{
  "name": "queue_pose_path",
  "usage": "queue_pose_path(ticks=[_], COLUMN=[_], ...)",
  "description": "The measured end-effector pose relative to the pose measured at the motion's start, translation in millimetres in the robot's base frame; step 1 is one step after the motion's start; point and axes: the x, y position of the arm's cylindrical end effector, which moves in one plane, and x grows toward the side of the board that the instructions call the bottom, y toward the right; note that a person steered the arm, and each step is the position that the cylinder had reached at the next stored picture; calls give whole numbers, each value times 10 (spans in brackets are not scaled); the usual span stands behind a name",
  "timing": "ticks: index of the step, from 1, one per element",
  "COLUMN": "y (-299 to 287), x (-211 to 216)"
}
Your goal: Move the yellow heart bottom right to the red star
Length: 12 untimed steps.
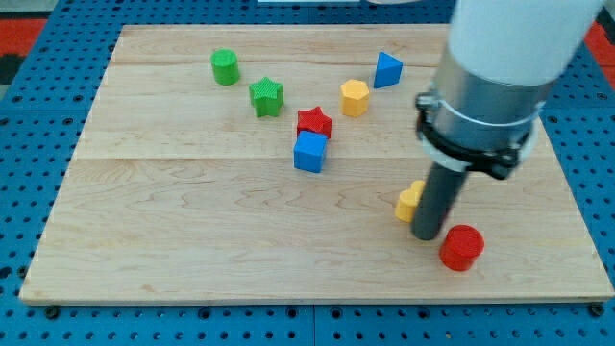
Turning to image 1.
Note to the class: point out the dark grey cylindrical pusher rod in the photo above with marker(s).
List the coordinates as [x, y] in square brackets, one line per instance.
[439, 194]

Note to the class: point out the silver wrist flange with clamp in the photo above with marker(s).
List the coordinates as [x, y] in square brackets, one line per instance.
[468, 123]

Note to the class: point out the yellow heart block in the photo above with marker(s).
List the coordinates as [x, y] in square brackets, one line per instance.
[409, 200]

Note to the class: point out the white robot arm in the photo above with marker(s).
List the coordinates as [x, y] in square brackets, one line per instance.
[501, 59]

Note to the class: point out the red star block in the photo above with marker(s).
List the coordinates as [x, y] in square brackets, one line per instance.
[314, 120]

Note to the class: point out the green star block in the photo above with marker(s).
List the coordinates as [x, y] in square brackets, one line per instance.
[266, 97]

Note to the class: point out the red cylinder block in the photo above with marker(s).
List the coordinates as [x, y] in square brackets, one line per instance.
[462, 246]

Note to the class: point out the blue triangle block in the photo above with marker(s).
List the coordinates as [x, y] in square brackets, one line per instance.
[388, 71]

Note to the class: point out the yellow hexagon block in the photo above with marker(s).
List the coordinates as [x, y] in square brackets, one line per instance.
[354, 98]

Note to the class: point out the blue cube block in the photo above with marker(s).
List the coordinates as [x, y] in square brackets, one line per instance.
[310, 151]

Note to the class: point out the light wooden board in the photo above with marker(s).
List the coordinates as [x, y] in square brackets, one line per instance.
[177, 194]

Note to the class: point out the green cylinder block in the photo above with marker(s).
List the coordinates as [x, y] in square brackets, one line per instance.
[224, 64]

